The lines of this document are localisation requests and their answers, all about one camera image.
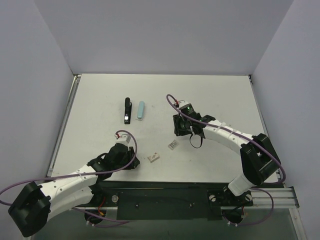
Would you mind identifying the beige staple box tray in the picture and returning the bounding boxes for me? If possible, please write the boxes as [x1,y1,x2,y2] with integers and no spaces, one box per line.
[168,140,179,150]

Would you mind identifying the staple box with red label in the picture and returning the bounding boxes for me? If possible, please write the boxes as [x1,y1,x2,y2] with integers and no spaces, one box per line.
[147,152,160,163]

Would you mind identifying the light blue white stapler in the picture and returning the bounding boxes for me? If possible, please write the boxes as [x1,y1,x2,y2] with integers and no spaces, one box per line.
[136,101,145,121]

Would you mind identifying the black stapler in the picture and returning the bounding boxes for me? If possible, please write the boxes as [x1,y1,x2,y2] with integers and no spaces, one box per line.
[124,97,132,125]

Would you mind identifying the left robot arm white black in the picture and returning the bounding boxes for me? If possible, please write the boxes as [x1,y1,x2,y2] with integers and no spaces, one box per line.
[8,143,140,237]

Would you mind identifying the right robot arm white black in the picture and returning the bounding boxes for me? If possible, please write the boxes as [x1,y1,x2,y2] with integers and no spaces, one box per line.
[172,100,281,205]

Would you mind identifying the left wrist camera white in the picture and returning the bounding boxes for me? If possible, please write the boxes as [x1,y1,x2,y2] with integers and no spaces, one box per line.
[115,133,131,146]

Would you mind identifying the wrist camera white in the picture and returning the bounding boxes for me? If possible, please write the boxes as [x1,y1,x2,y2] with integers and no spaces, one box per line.
[178,100,190,109]
[115,133,131,146]

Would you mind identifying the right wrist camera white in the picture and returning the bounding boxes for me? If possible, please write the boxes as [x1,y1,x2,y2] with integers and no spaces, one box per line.
[178,100,190,109]

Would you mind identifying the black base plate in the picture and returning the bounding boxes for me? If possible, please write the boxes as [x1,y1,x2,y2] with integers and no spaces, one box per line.
[81,180,253,221]

